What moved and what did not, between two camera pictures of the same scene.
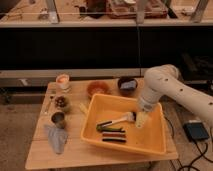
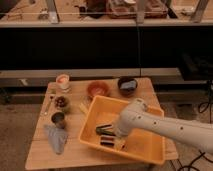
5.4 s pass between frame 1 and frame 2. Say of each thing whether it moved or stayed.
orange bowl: stayed
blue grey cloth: stayed
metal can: stayed
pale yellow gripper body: moved
